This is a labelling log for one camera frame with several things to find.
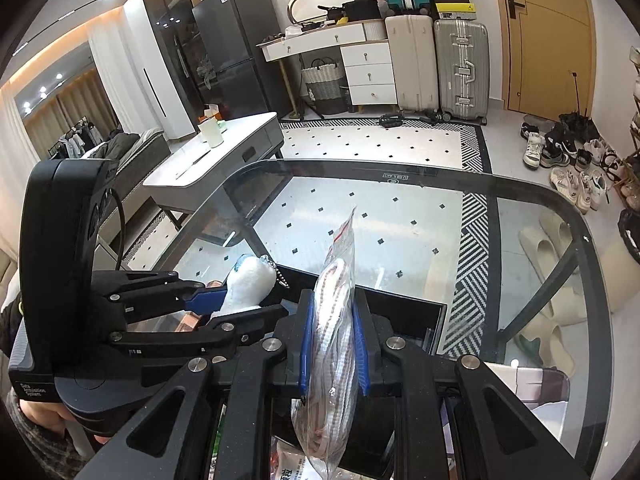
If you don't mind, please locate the clothes rack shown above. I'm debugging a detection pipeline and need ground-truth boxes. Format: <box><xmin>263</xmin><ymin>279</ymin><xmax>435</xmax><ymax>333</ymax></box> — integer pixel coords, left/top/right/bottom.
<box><xmin>47</xmin><ymin>116</ymin><xmax>108</xmax><ymax>162</ymax></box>

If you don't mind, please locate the black trash bag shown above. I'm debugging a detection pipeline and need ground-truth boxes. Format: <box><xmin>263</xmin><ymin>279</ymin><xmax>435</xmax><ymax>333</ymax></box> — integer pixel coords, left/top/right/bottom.
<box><xmin>617</xmin><ymin>208</ymin><xmax>640</xmax><ymax>252</ymax></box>

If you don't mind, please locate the white plush keychain toy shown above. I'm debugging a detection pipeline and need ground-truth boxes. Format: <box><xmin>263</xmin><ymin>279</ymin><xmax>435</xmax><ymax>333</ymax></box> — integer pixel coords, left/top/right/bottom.
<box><xmin>209</xmin><ymin>254</ymin><xmax>292</xmax><ymax>320</ymax></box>

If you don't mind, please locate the grey storage box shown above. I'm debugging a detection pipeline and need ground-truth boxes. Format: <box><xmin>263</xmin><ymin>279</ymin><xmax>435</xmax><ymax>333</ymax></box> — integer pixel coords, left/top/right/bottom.
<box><xmin>92</xmin><ymin>241</ymin><xmax>132</xmax><ymax>274</ymax></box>

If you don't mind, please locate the black handbag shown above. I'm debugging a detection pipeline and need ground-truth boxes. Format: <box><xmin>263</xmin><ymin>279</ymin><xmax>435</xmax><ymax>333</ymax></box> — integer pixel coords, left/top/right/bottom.
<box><xmin>342</xmin><ymin>0</ymin><xmax>384</xmax><ymax>23</ymax></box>

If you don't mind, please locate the white printed packet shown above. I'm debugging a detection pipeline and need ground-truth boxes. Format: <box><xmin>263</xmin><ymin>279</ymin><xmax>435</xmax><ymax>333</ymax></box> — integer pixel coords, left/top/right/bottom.
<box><xmin>270</xmin><ymin>435</ymin><xmax>327</xmax><ymax>480</ymax></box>

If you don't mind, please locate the yellow and black shoe box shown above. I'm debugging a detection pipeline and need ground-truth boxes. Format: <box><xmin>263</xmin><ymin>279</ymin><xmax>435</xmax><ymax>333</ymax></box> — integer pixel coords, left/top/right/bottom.
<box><xmin>434</xmin><ymin>1</ymin><xmax>474</xmax><ymax>22</ymax></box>

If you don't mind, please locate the clear bag of white laces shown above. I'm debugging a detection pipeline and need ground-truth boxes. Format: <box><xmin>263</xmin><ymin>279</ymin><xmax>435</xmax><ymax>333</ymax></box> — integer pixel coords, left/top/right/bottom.
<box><xmin>290</xmin><ymin>204</ymin><xmax>361</xmax><ymax>480</ymax></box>

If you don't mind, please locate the white vanity desk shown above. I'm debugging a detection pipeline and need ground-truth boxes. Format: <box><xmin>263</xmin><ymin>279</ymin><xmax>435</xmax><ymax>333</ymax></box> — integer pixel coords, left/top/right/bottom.
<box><xmin>256</xmin><ymin>21</ymin><xmax>399</xmax><ymax>112</ymax></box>

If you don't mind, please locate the white curtain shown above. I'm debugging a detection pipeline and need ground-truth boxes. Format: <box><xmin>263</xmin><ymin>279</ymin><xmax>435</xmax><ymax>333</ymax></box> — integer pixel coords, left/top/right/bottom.
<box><xmin>86</xmin><ymin>14</ymin><xmax>132</xmax><ymax>137</ymax></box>

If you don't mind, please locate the wooden door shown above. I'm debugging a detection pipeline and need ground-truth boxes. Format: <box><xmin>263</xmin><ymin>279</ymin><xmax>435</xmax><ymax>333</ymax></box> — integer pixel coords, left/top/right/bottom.
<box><xmin>492</xmin><ymin>0</ymin><xmax>599</xmax><ymax>114</ymax></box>

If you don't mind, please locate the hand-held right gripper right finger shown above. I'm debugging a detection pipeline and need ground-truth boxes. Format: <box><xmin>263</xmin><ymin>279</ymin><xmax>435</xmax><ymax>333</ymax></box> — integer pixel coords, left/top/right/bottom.
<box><xmin>352</xmin><ymin>290</ymin><xmax>592</xmax><ymax>480</ymax></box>

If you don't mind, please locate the white plastic cup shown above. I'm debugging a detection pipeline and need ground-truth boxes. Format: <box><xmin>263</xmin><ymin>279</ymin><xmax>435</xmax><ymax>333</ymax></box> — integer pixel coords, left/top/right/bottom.
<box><xmin>200</xmin><ymin>115</ymin><xmax>225</xmax><ymax>149</ymax></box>

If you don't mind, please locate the white wardrobe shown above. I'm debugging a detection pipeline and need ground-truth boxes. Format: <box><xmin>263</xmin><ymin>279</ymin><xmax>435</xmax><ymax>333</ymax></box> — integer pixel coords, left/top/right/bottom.
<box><xmin>122</xmin><ymin>0</ymin><xmax>185</xmax><ymax>141</ymax></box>

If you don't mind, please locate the black cardboard box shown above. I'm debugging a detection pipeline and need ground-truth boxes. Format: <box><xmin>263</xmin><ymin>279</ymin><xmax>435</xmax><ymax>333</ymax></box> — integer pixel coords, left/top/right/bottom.
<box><xmin>197</xmin><ymin>285</ymin><xmax>448</xmax><ymax>480</ymax></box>

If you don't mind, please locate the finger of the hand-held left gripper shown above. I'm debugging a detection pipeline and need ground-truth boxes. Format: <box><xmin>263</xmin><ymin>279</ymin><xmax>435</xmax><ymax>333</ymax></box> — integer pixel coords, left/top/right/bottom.
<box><xmin>107</xmin><ymin>304</ymin><xmax>291</xmax><ymax>362</ymax></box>
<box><xmin>92</xmin><ymin>270</ymin><xmax>231</xmax><ymax>324</ymax></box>

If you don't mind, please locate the dark grey refrigerator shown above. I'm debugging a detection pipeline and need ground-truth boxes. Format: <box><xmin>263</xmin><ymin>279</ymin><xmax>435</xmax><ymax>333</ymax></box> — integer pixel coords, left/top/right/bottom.
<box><xmin>191</xmin><ymin>0</ymin><xmax>294</xmax><ymax>121</ymax></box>

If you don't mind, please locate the black umbrella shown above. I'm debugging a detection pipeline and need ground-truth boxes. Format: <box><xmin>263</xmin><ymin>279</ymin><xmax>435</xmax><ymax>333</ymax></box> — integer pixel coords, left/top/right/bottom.
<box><xmin>557</xmin><ymin>71</ymin><xmax>602</xmax><ymax>133</ymax></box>

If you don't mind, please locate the beige suitcase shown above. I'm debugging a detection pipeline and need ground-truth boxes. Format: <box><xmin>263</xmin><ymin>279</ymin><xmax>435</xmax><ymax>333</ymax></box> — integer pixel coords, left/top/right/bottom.
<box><xmin>384</xmin><ymin>14</ymin><xmax>441</xmax><ymax>114</ymax></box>

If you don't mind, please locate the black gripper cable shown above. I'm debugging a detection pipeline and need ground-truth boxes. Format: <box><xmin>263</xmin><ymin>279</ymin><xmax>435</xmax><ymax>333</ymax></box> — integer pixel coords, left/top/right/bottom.
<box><xmin>111</xmin><ymin>187</ymin><xmax>127</xmax><ymax>272</ymax></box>

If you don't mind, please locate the white coffee table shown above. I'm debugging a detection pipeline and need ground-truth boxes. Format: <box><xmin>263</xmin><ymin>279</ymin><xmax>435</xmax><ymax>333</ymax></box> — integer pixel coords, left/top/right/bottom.
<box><xmin>142</xmin><ymin>111</ymin><xmax>285</xmax><ymax>232</ymax></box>

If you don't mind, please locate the grey bed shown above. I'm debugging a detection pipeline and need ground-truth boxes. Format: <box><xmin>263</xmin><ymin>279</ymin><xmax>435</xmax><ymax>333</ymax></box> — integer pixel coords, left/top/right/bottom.
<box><xmin>82</xmin><ymin>127</ymin><xmax>172</xmax><ymax>198</ymax></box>

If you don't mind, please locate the silver suitcase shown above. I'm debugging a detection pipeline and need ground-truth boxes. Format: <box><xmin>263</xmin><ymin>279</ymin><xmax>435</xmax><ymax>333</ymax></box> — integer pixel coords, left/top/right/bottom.
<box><xmin>432</xmin><ymin>19</ymin><xmax>491</xmax><ymax>125</ymax></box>

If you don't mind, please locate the white rug with striped border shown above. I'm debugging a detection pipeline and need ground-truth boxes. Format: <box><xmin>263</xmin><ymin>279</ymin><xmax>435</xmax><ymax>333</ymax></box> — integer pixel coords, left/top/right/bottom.
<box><xmin>120</xmin><ymin>117</ymin><xmax>494</xmax><ymax>361</ymax></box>

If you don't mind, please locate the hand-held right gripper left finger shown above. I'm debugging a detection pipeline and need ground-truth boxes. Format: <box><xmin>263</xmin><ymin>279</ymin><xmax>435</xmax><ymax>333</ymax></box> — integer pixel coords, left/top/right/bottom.
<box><xmin>75</xmin><ymin>291</ymin><xmax>316</xmax><ymax>480</ymax></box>

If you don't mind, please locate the pile of shoes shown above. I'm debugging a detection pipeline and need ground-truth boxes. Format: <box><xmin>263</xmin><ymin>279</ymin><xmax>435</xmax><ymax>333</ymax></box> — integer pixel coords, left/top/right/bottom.
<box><xmin>519</xmin><ymin>110</ymin><xmax>632</xmax><ymax>214</ymax></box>

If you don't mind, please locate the woven laundry basket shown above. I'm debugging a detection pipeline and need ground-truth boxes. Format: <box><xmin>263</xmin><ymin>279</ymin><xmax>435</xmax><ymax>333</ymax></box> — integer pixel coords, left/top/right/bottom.
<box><xmin>301</xmin><ymin>57</ymin><xmax>347</xmax><ymax>116</ymax></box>

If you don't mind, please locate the dark glass cabinet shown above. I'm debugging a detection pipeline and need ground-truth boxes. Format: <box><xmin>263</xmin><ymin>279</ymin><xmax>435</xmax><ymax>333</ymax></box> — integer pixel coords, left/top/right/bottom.
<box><xmin>140</xmin><ymin>0</ymin><xmax>210</xmax><ymax>132</ymax></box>

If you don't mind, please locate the person's left forearm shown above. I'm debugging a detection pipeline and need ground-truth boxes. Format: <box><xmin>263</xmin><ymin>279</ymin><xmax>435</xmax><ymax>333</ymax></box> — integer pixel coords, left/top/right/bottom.
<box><xmin>5</xmin><ymin>392</ymin><xmax>103</xmax><ymax>480</ymax></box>

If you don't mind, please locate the dark jacket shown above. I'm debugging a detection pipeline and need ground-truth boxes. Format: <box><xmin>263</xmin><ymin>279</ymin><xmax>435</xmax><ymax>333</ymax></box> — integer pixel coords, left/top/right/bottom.
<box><xmin>82</xmin><ymin>130</ymin><xmax>143</xmax><ymax>173</ymax></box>

